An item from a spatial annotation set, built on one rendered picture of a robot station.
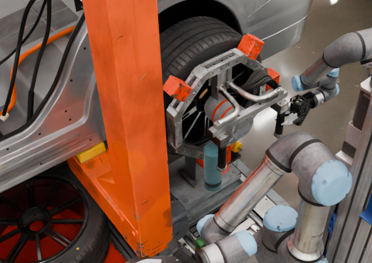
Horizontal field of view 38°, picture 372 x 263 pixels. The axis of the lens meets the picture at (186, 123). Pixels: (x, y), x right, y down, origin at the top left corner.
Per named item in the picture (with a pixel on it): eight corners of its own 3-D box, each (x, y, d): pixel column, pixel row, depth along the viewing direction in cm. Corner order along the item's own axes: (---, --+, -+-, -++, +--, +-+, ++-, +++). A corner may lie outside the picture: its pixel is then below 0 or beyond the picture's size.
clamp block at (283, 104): (274, 99, 247) (275, 91, 243) (288, 110, 241) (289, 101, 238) (265, 104, 244) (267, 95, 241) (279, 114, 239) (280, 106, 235)
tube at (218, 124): (221, 89, 240) (221, 71, 233) (249, 113, 229) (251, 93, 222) (189, 106, 233) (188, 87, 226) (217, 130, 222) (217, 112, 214)
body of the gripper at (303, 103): (288, 98, 246) (306, 88, 252) (286, 112, 252) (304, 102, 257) (300, 107, 242) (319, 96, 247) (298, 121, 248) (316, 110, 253)
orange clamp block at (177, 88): (182, 80, 232) (170, 74, 225) (194, 89, 227) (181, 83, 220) (174, 93, 233) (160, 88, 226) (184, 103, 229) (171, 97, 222)
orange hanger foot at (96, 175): (97, 153, 277) (87, 103, 253) (154, 220, 246) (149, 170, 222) (68, 168, 270) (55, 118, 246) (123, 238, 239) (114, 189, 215)
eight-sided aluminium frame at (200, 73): (253, 120, 283) (261, 34, 246) (262, 127, 279) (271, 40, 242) (169, 168, 261) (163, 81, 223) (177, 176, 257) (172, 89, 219)
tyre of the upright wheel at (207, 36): (170, -4, 234) (102, 122, 252) (203, 20, 220) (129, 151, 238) (253, 34, 284) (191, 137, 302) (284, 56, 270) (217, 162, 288)
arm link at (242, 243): (258, 259, 156) (259, 243, 150) (224, 274, 153) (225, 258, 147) (244, 238, 161) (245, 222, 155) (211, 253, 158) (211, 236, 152)
